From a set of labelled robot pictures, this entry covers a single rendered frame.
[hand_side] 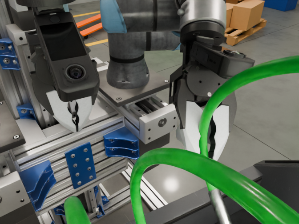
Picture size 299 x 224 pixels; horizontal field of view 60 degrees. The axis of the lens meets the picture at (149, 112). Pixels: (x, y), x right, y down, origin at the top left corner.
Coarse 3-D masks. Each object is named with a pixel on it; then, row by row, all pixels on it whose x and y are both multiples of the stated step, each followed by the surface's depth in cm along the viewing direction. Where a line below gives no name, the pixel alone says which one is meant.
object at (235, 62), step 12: (192, 48) 40; (204, 48) 36; (216, 48) 36; (204, 60) 35; (216, 60) 32; (228, 60) 31; (240, 60) 31; (252, 60) 31; (216, 72) 32; (228, 72) 31
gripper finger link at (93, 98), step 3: (93, 60) 37; (93, 63) 36; (96, 63) 36; (96, 66) 37; (96, 69) 37; (99, 78) 38; (99, 81) 38; (99, 84) 38; (93, 96) 39; (96, 96) 39; (93, 99) 39; (93, 102) 40
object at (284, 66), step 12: (276, 60) 22; (288, 60) 20; (240, 72) 26; (252, 72) 24; (264, 72) 23; (276, 72) 22; (288, 72) 21; (228, 84) 28; (240, 84) 27; (216, 96) 31; (204, 108) 34; (204, 120) 35; (204, 132) 37; (204, 144) 38
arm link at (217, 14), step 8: (192, 0) 40; (200, 0) 40; (208, 0) 39; (216, 0) 40; (184, 8) 42; (192, 8) 40; (200, 8) 39; (208, 8) 39; (216, 8) 39; (224, 8) 41; (184, 16) 41; (192, 16) 40; (200, 16) 39; (208, 16) 39; (216, 16) 39; (224, 16) 40; (184, 24) 41; (224, 24) 40
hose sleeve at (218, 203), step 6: (210, 192) 38; (216, 192) 37; (210, 198) 38; (216, 198) 37; (222, 198) 38; (216, 204) 37; (222, 204) 37; (216, 210) 37; (222, 210) 37; (216, 216) 37; (222, 216) 36; (228, 216) 37; (222, 222) 36; (228, 222) 36
